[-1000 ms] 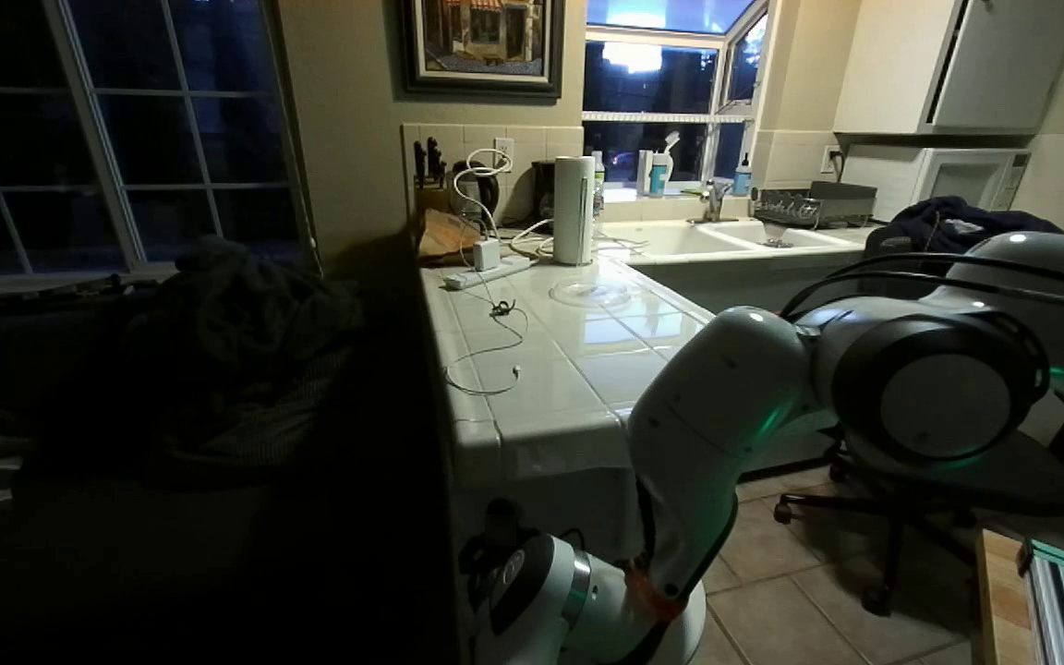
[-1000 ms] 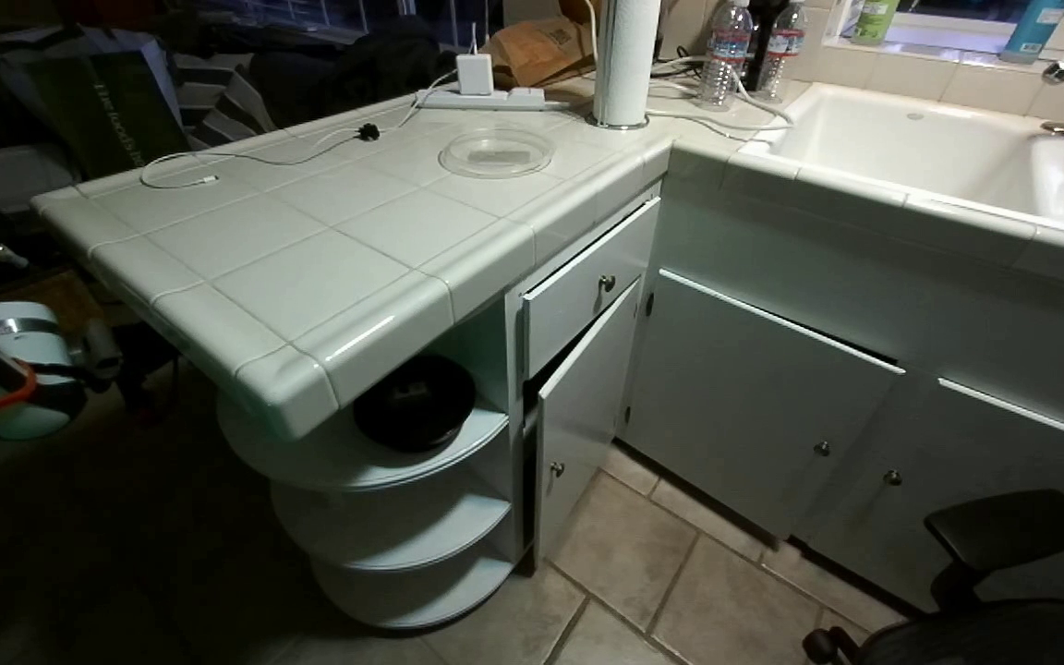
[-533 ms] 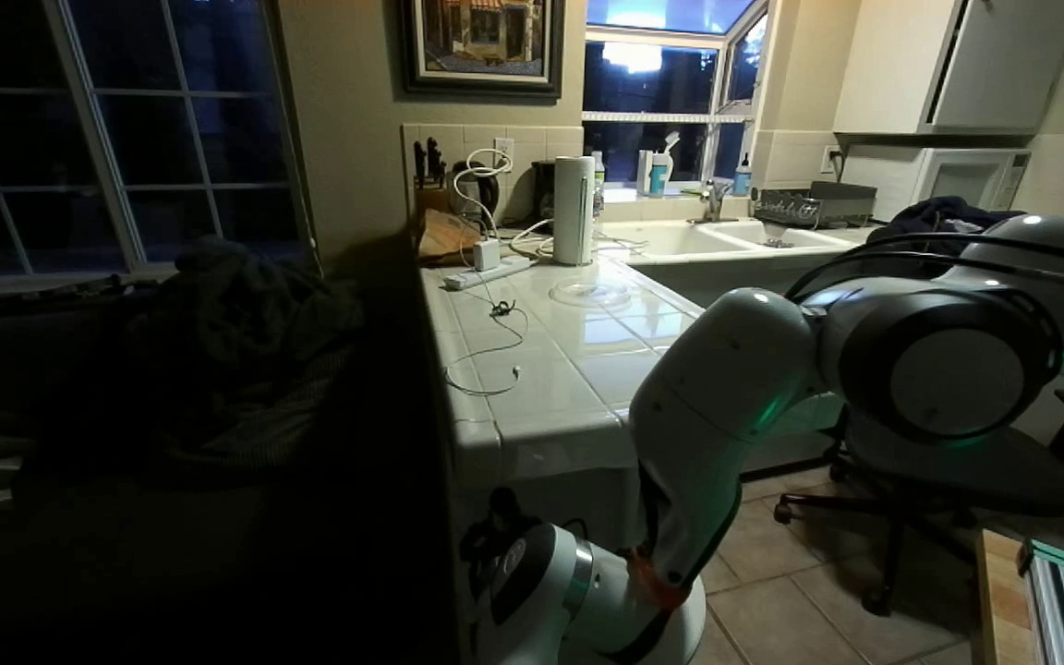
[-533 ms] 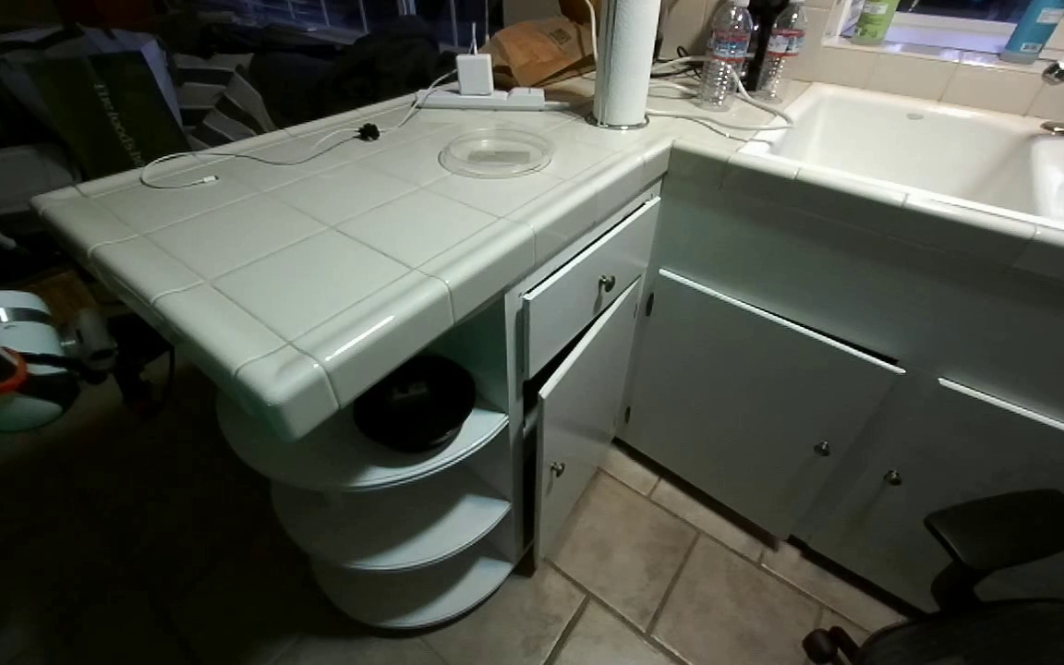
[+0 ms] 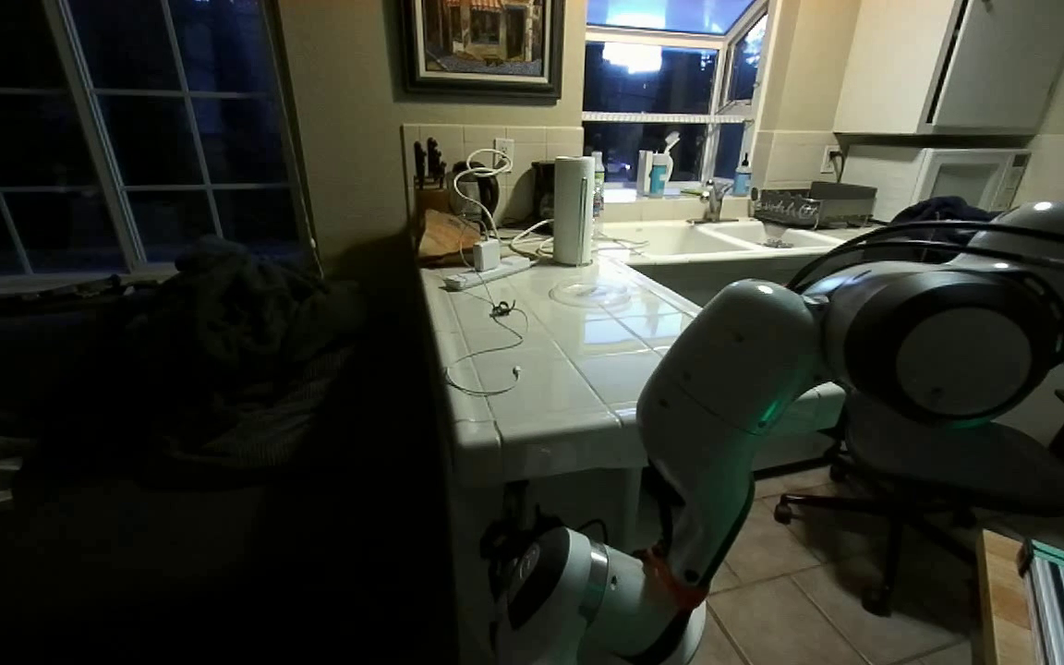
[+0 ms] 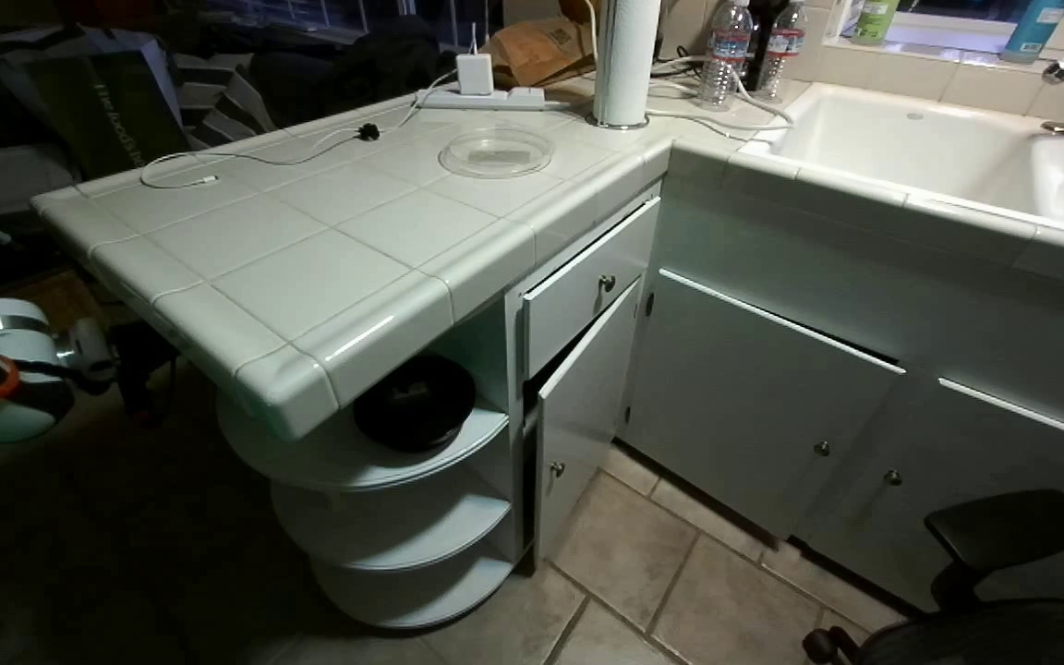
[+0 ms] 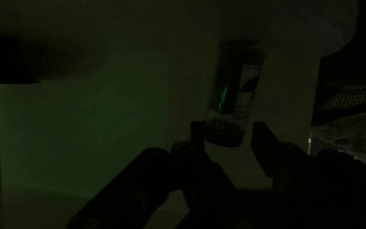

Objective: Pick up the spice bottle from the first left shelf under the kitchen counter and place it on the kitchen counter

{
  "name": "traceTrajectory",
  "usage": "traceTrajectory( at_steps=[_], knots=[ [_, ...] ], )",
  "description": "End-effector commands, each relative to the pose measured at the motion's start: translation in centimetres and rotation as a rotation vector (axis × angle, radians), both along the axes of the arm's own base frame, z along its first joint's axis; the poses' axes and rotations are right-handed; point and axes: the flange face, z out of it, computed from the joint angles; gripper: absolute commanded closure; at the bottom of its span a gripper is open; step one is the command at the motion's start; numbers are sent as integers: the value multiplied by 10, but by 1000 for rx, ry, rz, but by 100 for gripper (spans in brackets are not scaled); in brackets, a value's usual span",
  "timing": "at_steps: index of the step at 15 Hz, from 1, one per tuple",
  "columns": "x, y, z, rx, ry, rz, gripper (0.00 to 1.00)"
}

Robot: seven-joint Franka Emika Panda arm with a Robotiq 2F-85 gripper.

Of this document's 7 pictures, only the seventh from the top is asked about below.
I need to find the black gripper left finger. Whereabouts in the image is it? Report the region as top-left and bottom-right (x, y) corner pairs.
(66, 121), (235, 229)

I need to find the dark spice bottle with label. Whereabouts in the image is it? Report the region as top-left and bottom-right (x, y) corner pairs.
(202, 39), (266, 149)

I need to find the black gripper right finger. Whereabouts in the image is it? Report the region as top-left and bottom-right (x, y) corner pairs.
(251, 121), (366, 214)

